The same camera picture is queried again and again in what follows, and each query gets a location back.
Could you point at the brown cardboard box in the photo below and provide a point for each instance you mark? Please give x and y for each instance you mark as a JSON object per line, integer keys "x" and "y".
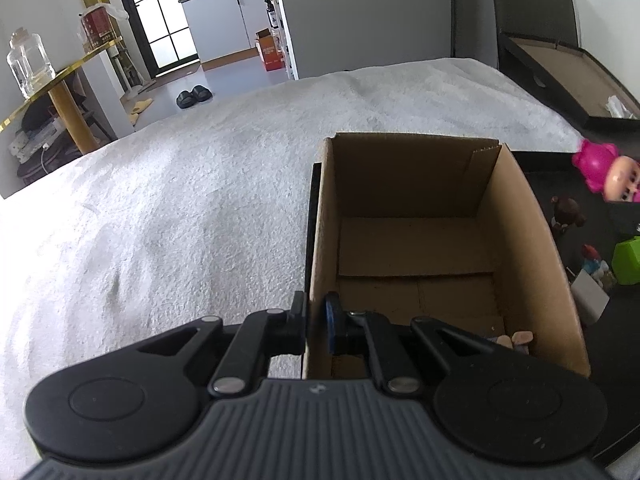
{"x": 525, "y": 260}

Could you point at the brown bear figurine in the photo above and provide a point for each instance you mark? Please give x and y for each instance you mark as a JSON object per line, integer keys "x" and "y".
{"x": 567, "y": 210}

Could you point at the dark spray bottle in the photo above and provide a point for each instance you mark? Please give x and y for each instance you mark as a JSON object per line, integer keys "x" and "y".
{"x": 271, "y": 15}

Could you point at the white floor stand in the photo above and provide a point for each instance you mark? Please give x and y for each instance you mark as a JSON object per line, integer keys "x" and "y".
{"x": 134, "y": 92}

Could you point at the pink doll toy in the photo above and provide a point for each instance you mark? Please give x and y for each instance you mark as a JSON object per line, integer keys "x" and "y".
{"x": 595, "y": 165}

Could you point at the black shallow tray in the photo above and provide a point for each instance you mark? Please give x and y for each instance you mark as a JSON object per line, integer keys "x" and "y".
{"x": 615, "y": 360}

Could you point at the round gold-edged table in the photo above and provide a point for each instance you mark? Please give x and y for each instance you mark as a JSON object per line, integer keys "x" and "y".
{"x": 70, "y": 110}

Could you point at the red canister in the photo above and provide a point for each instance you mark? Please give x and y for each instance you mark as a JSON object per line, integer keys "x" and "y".
{"x": 97, "y": 27}

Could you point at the white charger plug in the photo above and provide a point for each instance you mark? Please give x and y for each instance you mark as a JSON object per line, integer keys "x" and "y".
{"x": 590, "y": 296}

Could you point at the black slipper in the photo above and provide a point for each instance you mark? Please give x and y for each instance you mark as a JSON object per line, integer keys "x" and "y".
{"x": 185, "y": 100}
{"x": 200, "y": 93}

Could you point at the black box with brown bottom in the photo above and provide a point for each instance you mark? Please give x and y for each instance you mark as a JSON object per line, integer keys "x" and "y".
{"x": 565, "y": 75}

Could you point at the small pink toy piece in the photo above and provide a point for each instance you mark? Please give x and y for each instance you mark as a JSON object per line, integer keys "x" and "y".
{"x": 522, "y": 337}

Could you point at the green cube toy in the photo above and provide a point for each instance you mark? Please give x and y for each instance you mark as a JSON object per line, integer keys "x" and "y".
{"x": 630, "y": 260}

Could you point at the small red-hat figurine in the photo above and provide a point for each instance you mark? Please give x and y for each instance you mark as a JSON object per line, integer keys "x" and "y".
{"x": 591, "y": 254}

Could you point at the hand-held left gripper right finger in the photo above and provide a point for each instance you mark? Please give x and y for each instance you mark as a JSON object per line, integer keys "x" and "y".
{"x": 331, "y": 321}

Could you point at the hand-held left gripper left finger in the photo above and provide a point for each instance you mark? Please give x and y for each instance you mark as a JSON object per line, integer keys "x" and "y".
{"x": 295, "y": 327}

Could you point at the clear plastic wrapper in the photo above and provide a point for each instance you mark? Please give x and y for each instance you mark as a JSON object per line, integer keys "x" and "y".
{"x": 622, "y": 107}

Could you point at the white fluffy blanket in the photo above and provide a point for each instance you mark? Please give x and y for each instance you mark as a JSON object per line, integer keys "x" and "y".
{"x": 175, "y": 210}

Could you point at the white kitchen cabinet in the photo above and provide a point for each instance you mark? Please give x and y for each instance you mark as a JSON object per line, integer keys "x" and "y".
{"x": 220, "y": 20}

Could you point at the yellow slipper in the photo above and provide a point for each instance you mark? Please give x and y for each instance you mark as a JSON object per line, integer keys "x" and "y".
{"x": 140, "y": 109}

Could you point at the black-framed glass door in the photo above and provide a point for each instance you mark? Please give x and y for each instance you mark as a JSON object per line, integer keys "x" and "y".
{"x": 142, "y": 10}

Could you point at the orange cardboard box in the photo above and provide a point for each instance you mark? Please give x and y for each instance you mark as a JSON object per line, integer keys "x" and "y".
{"x": 272, "y": 52}

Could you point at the white power strip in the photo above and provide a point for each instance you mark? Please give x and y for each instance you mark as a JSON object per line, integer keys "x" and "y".
{"x": 30, "y": 144}

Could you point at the clear glass jar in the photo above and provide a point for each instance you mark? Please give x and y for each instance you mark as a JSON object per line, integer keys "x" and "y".
{"x": 30, "y": 65}

